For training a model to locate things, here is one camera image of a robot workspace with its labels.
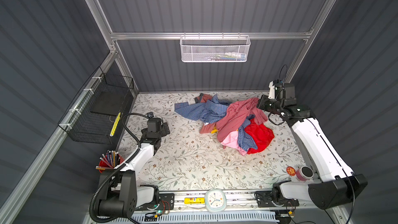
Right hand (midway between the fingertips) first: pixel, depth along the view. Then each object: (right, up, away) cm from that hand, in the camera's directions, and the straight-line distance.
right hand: (261, 100), depth 76 cm
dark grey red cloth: (-28, +3, +34) cm, 44 cm away
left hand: (-56, -15, +13) cm, 59 cm away
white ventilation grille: (-28, -54, -5) cm, 61 cm away
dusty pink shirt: (-14, -12, +8) cm, 20 cm away
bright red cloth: (+4, -19, +11) cm, 22 cm away
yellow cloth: (-22, -18, +17) cm, 33 cm away
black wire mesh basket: (-80, -8, -4) cm, 80 cm away
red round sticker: (+19, -38, +7) cm, 43 cm away
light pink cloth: (-13, -21, +5) cm, 26 cm away
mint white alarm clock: (-23, -47, -4) cm, 52 cm away
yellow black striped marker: (-69, -11, -6) cm, 70 cm away
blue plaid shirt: (-23, -5, +12) cm, 26 cm away
